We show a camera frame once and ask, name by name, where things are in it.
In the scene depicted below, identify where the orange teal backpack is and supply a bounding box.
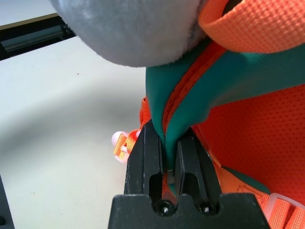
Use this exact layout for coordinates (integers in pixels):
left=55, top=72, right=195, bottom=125
left=111, top=0, right=305, bottom=229

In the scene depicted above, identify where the grey plush toy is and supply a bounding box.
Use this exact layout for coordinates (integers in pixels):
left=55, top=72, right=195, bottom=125
left=49, top=0, right=207, bottom=69

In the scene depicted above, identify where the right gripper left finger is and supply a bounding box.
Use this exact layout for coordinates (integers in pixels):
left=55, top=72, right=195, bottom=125
left=123, top=119, right=165, bottom=202

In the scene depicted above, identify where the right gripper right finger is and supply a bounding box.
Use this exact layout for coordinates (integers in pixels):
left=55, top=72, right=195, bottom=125
left=175, top=125, right=224, bottom=203

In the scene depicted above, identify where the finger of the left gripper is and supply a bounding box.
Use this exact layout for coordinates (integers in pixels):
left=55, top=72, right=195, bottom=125
left=0, top=174, right=15, bottom=229

